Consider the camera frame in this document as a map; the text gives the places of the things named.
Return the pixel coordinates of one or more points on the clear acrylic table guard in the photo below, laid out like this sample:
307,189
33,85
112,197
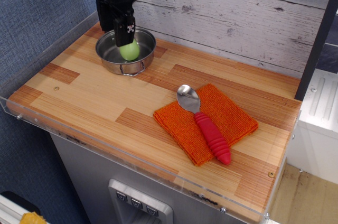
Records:
66,91

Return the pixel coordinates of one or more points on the grey toy fridge cabinet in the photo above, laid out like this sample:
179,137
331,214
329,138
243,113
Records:
90,172

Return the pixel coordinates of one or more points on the red handled metal spoon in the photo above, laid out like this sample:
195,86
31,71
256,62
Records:
189,100

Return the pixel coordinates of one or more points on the yellow black object corner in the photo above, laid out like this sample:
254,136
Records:
32,218

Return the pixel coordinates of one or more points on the orange folded cloth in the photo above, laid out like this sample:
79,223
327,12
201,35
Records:
233,123

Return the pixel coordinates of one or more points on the white toy sink unit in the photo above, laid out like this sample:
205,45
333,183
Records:
313,146

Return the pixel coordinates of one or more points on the green plastic pear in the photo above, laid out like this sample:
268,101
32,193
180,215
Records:
130,51

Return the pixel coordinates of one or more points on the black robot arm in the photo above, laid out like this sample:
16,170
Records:
117,16

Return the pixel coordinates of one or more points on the stainless steel pot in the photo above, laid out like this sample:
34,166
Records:
112,60

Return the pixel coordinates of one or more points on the silver dispenser button panel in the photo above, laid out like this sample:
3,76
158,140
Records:
133,206

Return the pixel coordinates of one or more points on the black right frame post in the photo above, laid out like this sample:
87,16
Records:
316,50

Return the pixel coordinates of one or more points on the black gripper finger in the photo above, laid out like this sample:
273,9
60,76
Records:
124,28

